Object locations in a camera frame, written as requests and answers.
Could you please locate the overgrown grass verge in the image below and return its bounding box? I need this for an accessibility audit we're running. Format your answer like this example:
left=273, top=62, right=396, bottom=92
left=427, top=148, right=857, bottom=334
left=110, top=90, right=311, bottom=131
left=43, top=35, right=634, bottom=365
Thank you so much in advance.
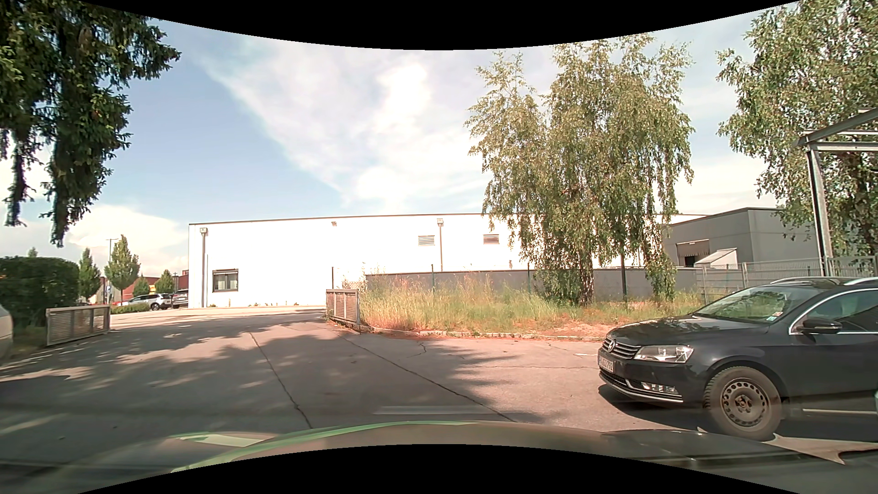
left=343, top=273, right=707, bottom=342

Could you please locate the metal slatted gate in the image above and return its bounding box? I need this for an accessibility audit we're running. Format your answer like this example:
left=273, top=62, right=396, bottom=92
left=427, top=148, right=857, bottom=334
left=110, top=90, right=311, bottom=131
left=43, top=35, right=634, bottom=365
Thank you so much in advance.
left=325, top=288, right=362, bottom=332
left=45, top=305, right=112, bottom=347

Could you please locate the white flat-roofed building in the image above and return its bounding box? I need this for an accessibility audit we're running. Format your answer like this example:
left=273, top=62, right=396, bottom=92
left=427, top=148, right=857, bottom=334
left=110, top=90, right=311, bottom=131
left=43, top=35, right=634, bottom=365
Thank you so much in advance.
left=188, top=213, right=707, bottom=309

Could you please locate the large birch tree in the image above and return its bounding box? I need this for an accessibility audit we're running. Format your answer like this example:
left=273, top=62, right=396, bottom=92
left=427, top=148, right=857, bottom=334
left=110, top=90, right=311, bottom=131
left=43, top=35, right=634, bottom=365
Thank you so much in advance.
left=465, top=34, right=695, bottom=307

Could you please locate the car's own bonnet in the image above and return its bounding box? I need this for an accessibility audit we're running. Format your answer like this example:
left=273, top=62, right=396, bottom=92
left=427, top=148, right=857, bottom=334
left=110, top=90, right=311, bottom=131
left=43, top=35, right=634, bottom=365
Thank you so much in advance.
left=41, top=420, right=878, bottom=484

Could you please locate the grey asphalt road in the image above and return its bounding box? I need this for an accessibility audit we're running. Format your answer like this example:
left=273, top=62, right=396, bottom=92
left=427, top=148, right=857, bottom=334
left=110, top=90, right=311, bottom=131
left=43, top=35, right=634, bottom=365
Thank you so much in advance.
left=0, top=306, right=878, bottom=494

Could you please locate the red brick building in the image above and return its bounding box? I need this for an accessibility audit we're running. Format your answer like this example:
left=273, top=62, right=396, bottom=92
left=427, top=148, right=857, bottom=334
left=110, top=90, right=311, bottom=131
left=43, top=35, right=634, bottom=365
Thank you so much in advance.
left=103, top=269, right=189, bottom=304

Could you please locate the grey flat-roofed building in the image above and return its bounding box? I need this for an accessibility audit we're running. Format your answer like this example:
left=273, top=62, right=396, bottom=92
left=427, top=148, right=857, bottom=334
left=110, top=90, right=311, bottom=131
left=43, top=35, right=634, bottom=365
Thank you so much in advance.
left=662, top=207, right=820, bottom=269

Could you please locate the row of slender trees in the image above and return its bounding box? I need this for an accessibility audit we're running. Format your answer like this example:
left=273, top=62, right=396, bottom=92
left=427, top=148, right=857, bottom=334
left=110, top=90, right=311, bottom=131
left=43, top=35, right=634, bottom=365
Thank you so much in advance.
left=77, top=235, right=177, bottom=303

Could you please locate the dark grey estate car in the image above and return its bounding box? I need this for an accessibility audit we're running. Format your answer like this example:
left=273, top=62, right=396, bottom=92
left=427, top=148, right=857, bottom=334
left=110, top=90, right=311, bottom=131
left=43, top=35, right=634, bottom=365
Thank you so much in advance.
left=597, top=276, right=878, bottom=441

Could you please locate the tall birch tree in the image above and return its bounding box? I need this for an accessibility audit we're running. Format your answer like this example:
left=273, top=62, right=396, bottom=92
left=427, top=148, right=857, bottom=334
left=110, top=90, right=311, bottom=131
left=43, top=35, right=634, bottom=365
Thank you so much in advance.
left=715, top=0, right=878, bottom=258

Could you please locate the green hedge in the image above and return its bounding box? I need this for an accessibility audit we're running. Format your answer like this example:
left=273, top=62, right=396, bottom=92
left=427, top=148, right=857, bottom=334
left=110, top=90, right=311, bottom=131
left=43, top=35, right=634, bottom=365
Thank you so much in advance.
left=0, top=256, right=80, bottom=329

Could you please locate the grey concrete wall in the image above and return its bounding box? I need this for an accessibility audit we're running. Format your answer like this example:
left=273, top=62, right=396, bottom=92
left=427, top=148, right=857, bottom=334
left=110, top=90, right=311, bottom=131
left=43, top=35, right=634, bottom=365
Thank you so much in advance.
left=365, top=267, right=701, bottom=301

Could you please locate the lamp post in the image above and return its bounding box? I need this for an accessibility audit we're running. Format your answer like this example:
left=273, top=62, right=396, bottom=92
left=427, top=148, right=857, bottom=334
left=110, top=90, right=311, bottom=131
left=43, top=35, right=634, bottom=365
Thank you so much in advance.
left=104, top=237, right=119, bottom=304

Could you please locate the wire mesh fence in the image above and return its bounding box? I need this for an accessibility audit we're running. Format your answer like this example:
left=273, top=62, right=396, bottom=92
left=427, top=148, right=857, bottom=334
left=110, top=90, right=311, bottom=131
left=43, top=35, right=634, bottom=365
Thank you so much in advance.
left=696, top=256, right=878, bottom=300

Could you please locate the grey metal frame shelter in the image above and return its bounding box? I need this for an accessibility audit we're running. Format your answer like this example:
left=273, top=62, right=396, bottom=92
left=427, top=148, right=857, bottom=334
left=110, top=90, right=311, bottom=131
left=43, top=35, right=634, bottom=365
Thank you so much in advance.
left=796, top=108, right=878, bottom=275

